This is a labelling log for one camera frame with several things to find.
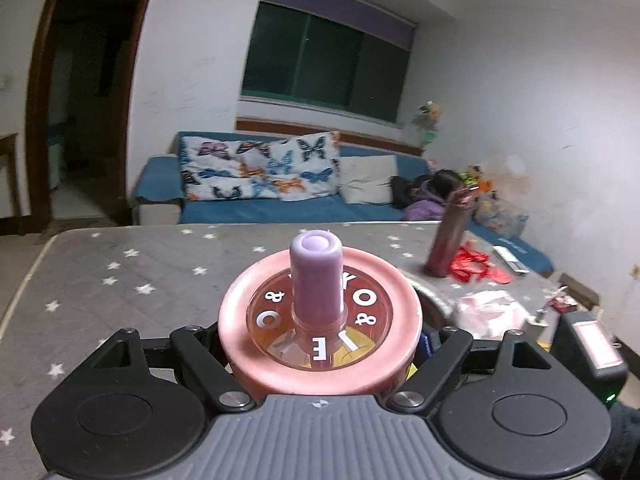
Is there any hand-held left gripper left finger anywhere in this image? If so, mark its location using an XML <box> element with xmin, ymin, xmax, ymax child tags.
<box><xmin>92</xmin><ymin>326</ymin><xmax>253</xmax><ymax>413</ymax></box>

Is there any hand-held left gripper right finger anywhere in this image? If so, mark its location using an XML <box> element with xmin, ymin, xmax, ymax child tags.
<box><xmin>387</xmin><ymin>326</ymin><xmax>551</xmax><ymax>413</ymax></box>

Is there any pink water bottle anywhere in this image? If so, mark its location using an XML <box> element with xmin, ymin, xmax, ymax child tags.
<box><xmin>217</xmin><ymin>230</ymin><xmax>425</xmax><ymax>401</ymax></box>

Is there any pink plastic bag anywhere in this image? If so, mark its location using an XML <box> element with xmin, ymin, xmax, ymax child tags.
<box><xmin>455</xmin><ymin>290</ymin><xmax>531</xmax><ymax>338</ymax></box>

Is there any red plastic bag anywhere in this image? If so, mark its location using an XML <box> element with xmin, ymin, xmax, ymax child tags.
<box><xmin>450</xmin><ymin>242</ymin><xmax>511</xmax><ymax>283</ymax></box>

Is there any grey star-print table cover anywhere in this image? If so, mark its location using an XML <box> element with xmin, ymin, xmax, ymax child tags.
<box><xmin>0</xmin><ymin>220</ymin><xmax>601</xmax><ymax>480</ymax></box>

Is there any dark red thermos bottle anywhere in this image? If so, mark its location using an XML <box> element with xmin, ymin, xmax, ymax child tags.
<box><xmin>425</xmin><ymin>186</ymin><xmax>481</xmax><ymax>278</ymax></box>

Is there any white remote control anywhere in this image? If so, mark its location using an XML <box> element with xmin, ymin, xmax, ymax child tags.
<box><xmin>492</xmin><ymin>245</ymin><xmax>530</xmax><ymax>276</ymax></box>

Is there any colourful toy pile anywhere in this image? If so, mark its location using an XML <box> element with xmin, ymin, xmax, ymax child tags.
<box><xmin>460</xmin><ymin>162</ymin><xmax>528</xmax><ymax>238</ymax></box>

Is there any blue sofa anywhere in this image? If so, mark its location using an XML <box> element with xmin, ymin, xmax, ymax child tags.
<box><xmin>132</xmin><ymin>116</ymin><xmax>556</xmax><ymax>278</ymax></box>

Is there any black bag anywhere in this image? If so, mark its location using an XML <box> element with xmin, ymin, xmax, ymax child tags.
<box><xmin>390</xmin><ymin>175</ymin><xmax>432</xmax><ymax>208</ymax></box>

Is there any plain white pillow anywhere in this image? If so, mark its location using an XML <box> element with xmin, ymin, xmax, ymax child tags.
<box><xmin>339</xmin><ymin>154</ymin><xmax>399</xmax><ymax>206</ymax></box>

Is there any butterfly print pillow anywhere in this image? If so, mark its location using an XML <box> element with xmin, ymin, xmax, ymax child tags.
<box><xmin>179</xmin><ymin>131</ymin><xmax>341</xmax><ymax>202</ymax></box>

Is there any brown wooden table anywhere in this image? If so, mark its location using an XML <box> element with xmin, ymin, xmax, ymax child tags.
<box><xmin>0</xmin><ymin>132</ymin><xmax>23</xmax><ymax>221</ymax></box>

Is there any green framed window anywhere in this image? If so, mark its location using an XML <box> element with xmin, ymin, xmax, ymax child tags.
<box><xmin>241</xmin><ymin>1</ymin><xmax>416</xmax><ymax>123</ymax></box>

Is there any purple roller blind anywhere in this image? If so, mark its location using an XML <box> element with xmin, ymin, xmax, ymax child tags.
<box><xmin>262</xmin><ymin>0</ymin><xmax>418</xmax><ymax>48</ymax></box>

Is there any colourful wall decoration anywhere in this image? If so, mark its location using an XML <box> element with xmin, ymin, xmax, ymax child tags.
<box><xmin>412</xmin><ymin>101</ymin><xmax>443</xmax><ymax>148</ymax></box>

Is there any brown wooden door frame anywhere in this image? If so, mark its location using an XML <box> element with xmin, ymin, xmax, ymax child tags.
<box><xmin>25</xmin><ymin>0</ymin><xmax>163</xmax><ymax>233</ymax></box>

